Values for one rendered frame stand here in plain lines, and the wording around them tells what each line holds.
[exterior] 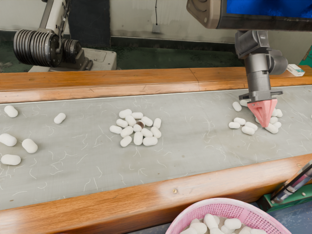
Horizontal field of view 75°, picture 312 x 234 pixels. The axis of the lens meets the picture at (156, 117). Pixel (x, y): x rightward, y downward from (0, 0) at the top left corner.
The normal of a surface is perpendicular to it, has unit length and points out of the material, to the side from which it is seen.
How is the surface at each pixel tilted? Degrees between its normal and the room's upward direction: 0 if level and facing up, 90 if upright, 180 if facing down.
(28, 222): 0
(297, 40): 90
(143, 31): 88
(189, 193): 0
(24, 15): 90
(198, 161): 0
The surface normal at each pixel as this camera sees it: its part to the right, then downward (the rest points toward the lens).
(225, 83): 0.27, -0.02
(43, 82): 0.13, -0.72
